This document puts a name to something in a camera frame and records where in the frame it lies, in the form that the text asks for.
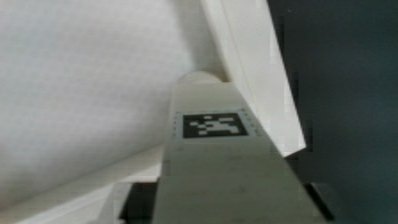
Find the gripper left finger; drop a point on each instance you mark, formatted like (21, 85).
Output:
(113, 214)

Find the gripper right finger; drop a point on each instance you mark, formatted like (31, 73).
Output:
(330, 204)

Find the white desk top tray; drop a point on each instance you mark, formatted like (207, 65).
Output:
(95, 56)

